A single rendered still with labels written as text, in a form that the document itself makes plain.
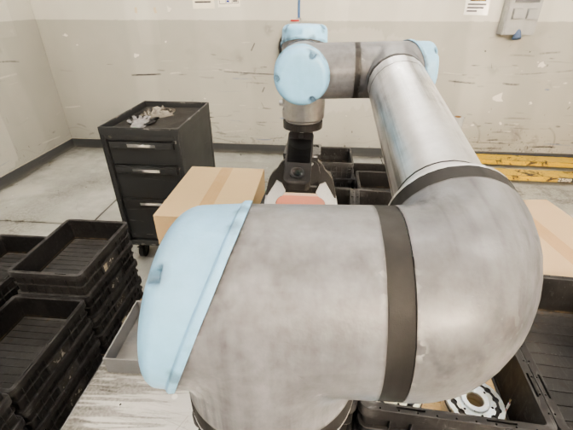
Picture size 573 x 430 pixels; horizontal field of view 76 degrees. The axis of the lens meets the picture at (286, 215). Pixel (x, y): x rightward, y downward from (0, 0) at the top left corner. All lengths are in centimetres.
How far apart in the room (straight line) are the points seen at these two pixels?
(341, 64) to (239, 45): 349
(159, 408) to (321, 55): 80
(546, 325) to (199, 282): 97
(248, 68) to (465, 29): 206
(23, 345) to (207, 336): 158
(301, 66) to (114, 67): 404
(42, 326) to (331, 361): 165
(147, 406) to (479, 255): 87
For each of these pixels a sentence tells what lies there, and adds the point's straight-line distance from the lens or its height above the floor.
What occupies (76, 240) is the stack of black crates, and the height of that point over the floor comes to 49.
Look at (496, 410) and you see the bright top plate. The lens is 83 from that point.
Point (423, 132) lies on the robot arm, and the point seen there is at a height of 139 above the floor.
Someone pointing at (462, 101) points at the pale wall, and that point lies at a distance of 423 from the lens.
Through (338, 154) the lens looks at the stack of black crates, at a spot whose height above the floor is 54.
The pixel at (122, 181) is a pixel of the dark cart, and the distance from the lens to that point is 237.
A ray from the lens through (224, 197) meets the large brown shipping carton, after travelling 129.
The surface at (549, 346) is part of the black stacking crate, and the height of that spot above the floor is 83.
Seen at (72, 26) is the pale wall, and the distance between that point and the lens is 464.
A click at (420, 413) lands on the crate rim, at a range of 69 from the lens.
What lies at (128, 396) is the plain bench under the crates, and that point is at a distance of 102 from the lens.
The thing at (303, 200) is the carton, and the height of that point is 113.
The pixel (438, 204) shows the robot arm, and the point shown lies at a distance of 23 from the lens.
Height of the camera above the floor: 149
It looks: 30 degrees down
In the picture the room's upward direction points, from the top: straight up
